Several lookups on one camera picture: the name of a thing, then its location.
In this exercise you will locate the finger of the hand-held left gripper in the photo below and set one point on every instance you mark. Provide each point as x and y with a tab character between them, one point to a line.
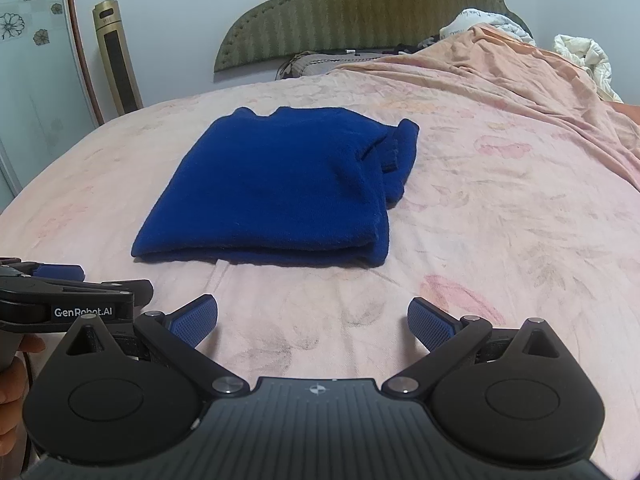
140	294
55	273

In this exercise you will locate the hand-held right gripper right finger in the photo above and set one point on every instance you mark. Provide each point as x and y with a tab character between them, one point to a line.
432	325

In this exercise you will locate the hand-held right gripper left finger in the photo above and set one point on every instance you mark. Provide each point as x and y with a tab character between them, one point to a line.
195	322

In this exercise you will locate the blue beaded sweater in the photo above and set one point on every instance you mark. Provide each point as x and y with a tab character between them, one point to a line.
280	185

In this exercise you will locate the person's left hand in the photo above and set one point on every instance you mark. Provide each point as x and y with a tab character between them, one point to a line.
12	395

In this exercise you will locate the pink floral bed blanket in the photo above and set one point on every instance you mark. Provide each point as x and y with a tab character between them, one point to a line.
500	185

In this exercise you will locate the frosted glass sliding door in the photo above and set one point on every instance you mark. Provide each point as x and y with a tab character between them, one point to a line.
35	85

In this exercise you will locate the gold tower fan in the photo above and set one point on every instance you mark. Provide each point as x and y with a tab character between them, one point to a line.
117	60

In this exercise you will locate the black cloth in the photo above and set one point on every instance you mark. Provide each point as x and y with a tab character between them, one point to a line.
425	42

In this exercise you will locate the brown grey pillow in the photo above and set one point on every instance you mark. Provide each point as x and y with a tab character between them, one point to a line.
320	62

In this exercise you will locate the white printed quilt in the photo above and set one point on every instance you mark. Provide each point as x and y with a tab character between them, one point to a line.
495	22

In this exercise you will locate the cream crumpled quilt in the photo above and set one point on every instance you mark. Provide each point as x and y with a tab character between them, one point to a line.
585	52

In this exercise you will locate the green padded headboard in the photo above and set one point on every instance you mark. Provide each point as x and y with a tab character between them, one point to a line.
375	5

